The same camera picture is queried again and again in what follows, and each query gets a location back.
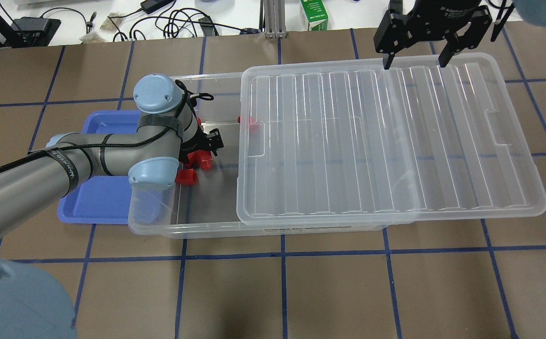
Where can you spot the clear plastic storage box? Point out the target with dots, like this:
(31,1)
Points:
(207,209)

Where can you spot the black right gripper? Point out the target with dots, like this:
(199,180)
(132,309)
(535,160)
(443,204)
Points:
(442,10)

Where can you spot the blue plastic tray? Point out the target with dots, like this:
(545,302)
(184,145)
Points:
(109,200)

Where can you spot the clear plastic box lid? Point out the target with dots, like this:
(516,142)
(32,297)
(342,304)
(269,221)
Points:
(350,143)

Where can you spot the red block bottom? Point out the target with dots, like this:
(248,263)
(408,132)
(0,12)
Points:
(187,177)

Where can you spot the aluminium frame post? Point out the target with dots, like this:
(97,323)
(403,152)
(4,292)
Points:
(272,19)

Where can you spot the red block top left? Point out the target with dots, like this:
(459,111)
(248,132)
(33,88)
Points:
(250,124)

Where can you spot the green white milk carton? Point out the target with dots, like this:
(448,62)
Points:
(315,15)

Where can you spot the red block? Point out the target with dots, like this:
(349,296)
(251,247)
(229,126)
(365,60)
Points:
(187,177)
(250,124)

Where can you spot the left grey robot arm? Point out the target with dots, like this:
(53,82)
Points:
(167,132)

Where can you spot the black power adapter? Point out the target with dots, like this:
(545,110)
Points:
(151,6)

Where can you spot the red block middle hollow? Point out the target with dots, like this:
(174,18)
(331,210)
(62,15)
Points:
(204,160)

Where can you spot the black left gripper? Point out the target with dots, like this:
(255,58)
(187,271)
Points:
(200,147)

